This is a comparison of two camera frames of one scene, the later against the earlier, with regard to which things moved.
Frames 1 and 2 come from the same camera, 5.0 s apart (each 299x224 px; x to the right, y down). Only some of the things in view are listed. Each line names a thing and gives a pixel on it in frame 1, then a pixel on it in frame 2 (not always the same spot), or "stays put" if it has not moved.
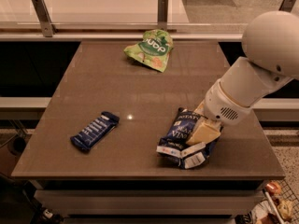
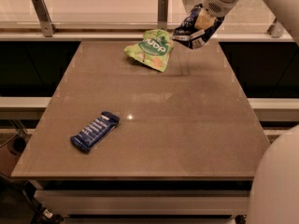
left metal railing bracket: (48, 26) stays put
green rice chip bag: (153, 49) stays put
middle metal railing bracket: (163, 7) stays put
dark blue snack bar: (95, 131) stays put
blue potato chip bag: (174, 145) to (186, 33)
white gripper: (219, 107) to (216, 3)
